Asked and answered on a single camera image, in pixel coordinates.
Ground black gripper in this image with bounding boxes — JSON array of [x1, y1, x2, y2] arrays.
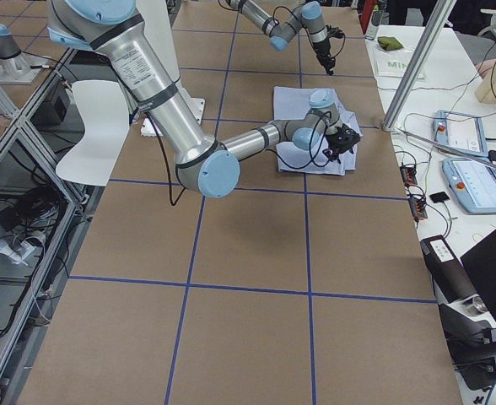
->
[[323, 124, 360, 162], [314, 39, 336, 76]]

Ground blue striped button shirt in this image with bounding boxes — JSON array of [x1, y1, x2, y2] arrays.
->
[[273, 86, 358, 176]]

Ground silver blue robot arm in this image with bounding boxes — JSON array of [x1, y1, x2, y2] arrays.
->
[[218, 0, 345, 76], [48, 1, 360, 198]]

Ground clear bag green lettering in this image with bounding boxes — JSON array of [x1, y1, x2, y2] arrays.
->
[[375, 59, 408, 78]]

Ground olive green cloth pouch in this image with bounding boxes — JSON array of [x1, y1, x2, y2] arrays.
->
[[377, 36, 404, 51]]

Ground upper blue teach pendant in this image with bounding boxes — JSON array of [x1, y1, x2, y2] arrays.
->
[[434, 110, 488, 158]]

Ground blue teach pendant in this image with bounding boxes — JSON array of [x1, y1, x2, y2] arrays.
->
[[434, 110, 488, 158], [441, 159, 496, 214]]

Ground lower blue teach pendant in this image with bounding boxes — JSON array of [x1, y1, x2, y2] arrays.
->
[[441, 159, 496, 214]]

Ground white plastic chair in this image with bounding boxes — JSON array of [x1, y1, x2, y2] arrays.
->
[[56, 80, 130, 186]]

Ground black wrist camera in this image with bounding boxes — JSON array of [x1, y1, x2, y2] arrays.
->
[[326, 25, 346, 40]]

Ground grey aluminium camera post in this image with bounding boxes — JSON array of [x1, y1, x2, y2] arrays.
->
[[382, 0, 456, 131]]

